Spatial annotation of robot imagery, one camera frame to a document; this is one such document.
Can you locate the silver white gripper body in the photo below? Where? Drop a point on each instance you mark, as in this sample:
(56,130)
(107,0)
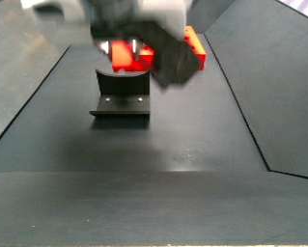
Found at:
(80,21)

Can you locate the black curved fixture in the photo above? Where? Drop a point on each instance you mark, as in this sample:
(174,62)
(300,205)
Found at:
(123,94)

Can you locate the orange foam shape board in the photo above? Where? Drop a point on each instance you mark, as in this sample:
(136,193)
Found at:
(195,45)

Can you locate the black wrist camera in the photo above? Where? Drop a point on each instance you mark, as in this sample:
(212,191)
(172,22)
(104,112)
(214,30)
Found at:
(175,62)

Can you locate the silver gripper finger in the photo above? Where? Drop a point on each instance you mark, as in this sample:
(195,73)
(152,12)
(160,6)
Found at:
(133,48)
(104,47)

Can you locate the red arch foam block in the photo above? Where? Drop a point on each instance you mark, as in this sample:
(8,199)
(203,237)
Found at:
(123,59)

